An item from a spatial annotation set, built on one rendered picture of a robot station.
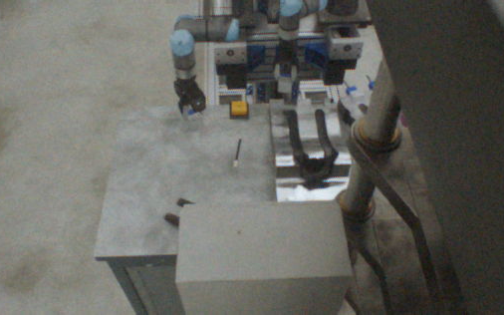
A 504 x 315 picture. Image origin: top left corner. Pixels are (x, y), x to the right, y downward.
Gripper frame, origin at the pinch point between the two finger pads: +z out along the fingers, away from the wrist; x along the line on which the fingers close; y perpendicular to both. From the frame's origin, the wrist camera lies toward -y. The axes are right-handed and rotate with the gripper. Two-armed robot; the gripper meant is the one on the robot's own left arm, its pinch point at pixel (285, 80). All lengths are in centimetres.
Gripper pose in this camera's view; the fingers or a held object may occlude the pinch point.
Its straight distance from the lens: 188.8
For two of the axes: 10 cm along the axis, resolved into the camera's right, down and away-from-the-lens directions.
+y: 1.4, -7.8, 6.1
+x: -9.9, -1.0, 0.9
